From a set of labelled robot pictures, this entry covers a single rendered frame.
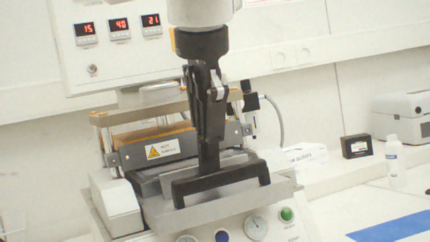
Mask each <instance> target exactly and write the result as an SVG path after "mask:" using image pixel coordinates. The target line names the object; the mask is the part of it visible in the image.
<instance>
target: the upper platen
mask: <svg viewBox="0 0 430 242"><path fill-rule="evenodd" d="M155 120H156V121H157V126H152V127H149V128H143V129H139V130H133V131H129V132H126V133H123V134H116V135H112V138H113V142H114V148H115V152H117V153H118V150H117V146H120V145H125V144H128V143H134V142H138V141H142V140H148V139H151V138H157V137H161V136H167V135H170V134H177V133H180V132H183V131H186V130H192V129H196V128H195V127H193V126H192V125H191V119H189V120H182V121H178V122H175V119H174V118H173V114H171V115H167V116H161V117H158V118H155Z"/></svg>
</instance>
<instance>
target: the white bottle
mask: <svg viewBox="0 0 430 242"><path fill-rule="evenodd" d="M384 154H385V160H386V169H387V175H388V184H389V186H390V187H391V188H403V187H405V186H407V184H408V181H407V176H406V165H405V160H404V149H403V145H402V143H401V142H400V141H399V140H398V136H396V135H395V134H391V135H388V136H387V142H386V143H385V144H384Z"/></svg>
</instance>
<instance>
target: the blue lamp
mask: <svg viewBox="0 0 430 242"><path fill-rule="evenodd" d="M229 238H230V237H229V234H228V233H227V232H226V231H222V230H221V231H218V232H217V233H216V234H215V240H216V242H228V241H229Z"/></svg>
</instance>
